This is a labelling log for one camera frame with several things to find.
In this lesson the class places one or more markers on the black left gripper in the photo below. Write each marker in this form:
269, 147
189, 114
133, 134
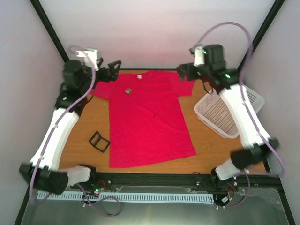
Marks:
114, 75

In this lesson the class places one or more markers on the white perforated plastic basket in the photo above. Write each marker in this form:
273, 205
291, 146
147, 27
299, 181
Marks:
213, 112

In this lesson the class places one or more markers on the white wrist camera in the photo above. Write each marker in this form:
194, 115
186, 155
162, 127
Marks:
198, 53
90, 57

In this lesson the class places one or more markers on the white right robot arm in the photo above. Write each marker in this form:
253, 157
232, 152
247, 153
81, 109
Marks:
209, 66

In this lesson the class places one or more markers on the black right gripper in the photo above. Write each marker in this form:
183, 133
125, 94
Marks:
182, 72

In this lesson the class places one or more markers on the light blue cable duct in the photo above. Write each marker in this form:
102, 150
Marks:
132, 197

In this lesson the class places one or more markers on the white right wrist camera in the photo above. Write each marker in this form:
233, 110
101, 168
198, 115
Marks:
198, 53

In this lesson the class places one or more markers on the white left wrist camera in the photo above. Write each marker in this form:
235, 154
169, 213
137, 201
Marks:
90, 57

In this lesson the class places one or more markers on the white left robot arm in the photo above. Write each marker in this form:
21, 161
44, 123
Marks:
42, 172

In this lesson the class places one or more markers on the red t-shirt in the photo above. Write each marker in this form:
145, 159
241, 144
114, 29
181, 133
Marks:
146, 126

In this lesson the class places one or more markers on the round white brooch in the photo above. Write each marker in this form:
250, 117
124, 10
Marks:
128, 91

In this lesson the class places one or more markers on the black aluminium frame rail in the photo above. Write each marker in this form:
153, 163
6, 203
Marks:
197, 182

